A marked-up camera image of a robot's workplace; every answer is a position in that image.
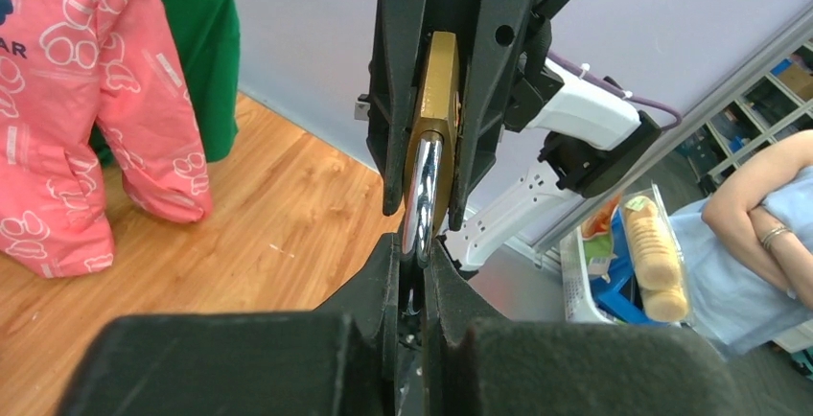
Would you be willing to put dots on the white storage basket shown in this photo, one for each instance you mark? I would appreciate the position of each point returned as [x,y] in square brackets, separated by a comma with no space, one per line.
[597,268]

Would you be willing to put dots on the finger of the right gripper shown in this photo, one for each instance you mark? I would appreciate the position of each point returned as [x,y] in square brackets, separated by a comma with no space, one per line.
[499,25]
[397,42]

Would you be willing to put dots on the packaged round crackers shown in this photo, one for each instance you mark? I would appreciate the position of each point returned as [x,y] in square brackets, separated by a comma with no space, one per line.
[656,257]

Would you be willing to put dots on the pink patterned jacket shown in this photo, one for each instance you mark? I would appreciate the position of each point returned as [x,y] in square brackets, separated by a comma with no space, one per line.
[71,66]

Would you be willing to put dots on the brass padlock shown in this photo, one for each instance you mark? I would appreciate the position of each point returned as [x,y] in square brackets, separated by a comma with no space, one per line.
[428,174]

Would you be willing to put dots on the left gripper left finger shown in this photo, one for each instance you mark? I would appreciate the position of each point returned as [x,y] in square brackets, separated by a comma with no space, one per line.
[338,359]

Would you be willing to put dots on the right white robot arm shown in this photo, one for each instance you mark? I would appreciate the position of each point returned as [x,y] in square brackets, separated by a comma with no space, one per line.
[594,134]

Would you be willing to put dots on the green shirt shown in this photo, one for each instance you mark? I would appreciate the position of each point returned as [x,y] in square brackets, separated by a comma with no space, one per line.
[208,42]

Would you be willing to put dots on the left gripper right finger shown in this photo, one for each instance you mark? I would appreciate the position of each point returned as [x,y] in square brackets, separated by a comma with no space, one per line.
[478,362]

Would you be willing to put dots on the person in blue shirt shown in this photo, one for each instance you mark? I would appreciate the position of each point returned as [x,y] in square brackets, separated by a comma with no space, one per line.
[748,249]

